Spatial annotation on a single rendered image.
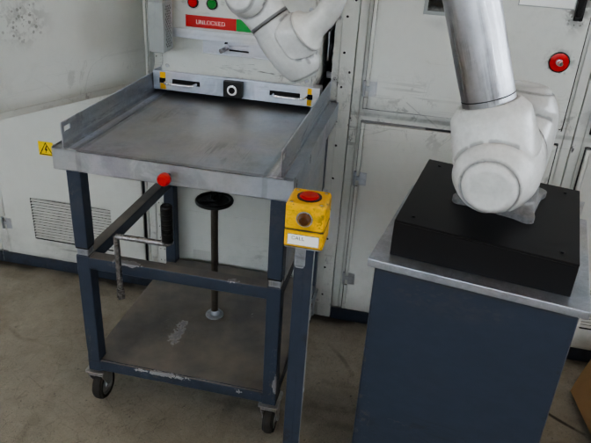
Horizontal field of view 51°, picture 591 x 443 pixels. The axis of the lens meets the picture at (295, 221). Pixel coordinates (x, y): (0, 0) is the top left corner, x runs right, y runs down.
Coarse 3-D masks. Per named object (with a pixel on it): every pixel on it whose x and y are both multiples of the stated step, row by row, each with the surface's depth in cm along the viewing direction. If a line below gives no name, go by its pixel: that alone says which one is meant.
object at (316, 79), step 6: (318, 0) 180; (324, 36) 198; (324, 42) 200; (318, 48) 192; (324, 48) 202; (324, 54) 203; (324, 60) 205; (330, 60) 218; (162, 66) 198; (324, 66) 207; (330, 66) 220; (318, 72) 198; (324, 72) 209; (312, 78) 190; (318, 78) 200; (312, 84) 191
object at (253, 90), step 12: (156, 72) 198; (180, 72) 197; (156, 84) 200; (192, 84) 198; (204, 84) 197; (216, 84) 196; (252, 84) 193; (264, 84) 193; (276, 84) 192; (288, 84) 191; (252, 96) 195; (264, 96) 194; (288, 96) 193; (312, 96) 191
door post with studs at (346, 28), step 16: (352, 0) 190; (352, 16) 192; (336, 32) 196; (352, 32) 194; (336, 48) 198; (352, 48) 196; (336, 64) 200; (352, 64) 199; (336, 80) 202; (336, 96) 204; (336, 128) 209; (336, 144) 211; (336, 160) 214; (336, 176) 216; (336, 192) 219; (336, 208) 222; (336, 224) 224; (320, 304) 241
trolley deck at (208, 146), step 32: (192, 96) 202; (128, 128) 171; (160, 128) 173; (192, 128) 174; (224, 128) 176; (256, 128) 177; (288, 128) 179; (320, 128) 180; (64, 160) 156; (96, 160) 154; (128, 160) 152; (160, 160) 152; (192, 160) 153; (224, 160) 154; (256, 160) 156; (224, 192) 151; (256, 192) 149; (288, 192) 147
